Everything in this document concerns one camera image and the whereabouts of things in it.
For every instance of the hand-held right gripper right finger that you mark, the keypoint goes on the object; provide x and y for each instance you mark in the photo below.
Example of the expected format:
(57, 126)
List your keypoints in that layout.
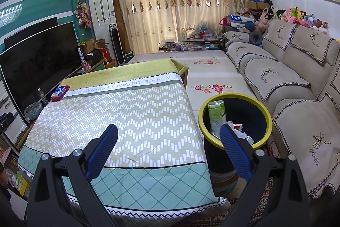
(236, 154)

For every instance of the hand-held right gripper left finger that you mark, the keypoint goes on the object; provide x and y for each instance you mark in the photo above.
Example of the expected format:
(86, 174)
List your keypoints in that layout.
(102, 152)

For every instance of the white tissue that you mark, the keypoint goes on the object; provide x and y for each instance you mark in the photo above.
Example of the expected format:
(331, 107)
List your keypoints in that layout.
(243, 135)

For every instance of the red snack packet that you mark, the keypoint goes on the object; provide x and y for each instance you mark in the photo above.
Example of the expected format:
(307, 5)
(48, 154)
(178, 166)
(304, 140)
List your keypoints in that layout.
(237, 126)

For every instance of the yellow rimmed dark bin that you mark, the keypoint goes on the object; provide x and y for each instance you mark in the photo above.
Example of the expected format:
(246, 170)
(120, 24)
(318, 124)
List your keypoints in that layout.
(252, 115)

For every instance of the green white bag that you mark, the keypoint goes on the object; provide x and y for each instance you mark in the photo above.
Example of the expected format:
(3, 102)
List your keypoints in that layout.
(216, 115)

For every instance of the green patterned tablecloth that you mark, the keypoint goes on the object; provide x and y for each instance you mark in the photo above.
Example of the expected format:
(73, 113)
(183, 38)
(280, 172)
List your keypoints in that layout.
(132, 115)

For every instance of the clear water bottle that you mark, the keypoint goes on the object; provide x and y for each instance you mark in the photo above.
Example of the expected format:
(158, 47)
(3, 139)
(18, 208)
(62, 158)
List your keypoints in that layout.
(42, 98)

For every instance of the glass ashtray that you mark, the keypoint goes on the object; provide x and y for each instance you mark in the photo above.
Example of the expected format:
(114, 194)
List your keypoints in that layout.
(33, 110)

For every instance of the shelf of colourful books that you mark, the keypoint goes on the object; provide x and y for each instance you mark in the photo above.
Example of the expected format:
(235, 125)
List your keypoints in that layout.
(21, 184)

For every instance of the floral white bed sheet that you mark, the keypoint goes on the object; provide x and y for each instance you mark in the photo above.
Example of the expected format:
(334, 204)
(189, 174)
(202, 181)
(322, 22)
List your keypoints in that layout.
(209, 70)

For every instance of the white drawer cabinet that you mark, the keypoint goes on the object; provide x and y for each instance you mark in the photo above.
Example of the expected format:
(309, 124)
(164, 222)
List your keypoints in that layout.
(17, 127)

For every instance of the red canister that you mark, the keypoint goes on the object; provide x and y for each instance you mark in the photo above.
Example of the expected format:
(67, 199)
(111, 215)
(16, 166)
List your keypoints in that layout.
(106, 54)

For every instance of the dark green box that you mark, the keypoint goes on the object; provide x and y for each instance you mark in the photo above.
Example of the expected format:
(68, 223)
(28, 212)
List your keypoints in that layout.
(128, 56)

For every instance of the black device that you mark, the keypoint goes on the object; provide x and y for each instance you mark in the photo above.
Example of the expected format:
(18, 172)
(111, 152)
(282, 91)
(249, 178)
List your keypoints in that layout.
(6, 123)

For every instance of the large black television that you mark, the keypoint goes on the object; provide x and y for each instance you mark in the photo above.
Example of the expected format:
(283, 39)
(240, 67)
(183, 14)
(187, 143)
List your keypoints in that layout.
(39, 64)

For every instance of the beige sofa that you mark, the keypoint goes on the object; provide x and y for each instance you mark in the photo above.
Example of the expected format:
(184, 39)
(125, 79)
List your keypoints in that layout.
(289, 59)

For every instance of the open cardboard box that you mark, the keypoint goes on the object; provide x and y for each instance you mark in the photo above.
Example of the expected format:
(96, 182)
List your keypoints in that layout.
(95, 44)

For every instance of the tower fan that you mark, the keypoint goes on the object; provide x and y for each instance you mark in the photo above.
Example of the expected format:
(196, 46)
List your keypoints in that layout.
(115, 43)

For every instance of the grey neck pillow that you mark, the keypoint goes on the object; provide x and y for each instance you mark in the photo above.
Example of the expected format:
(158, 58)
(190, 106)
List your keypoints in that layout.
(255, 38)

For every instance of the glass low table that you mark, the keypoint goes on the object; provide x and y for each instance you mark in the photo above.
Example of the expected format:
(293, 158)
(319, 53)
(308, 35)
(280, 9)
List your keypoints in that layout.
(188, 46)

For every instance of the blue star print bag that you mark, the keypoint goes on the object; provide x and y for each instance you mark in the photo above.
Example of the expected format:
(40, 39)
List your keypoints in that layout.
(240, 21)

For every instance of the hanging flower decoration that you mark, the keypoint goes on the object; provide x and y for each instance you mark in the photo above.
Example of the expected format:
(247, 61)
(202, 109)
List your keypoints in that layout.
(83, 15)

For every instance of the white standing air conditioner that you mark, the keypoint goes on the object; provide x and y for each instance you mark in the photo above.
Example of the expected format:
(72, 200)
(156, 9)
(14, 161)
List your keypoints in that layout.
(102, 11)

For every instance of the small black television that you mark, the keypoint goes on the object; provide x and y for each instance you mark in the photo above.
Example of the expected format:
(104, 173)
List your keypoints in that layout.
(29, 30)

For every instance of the pile of plush toys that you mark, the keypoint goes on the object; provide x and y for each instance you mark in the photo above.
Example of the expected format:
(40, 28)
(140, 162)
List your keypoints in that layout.
(294, 15)

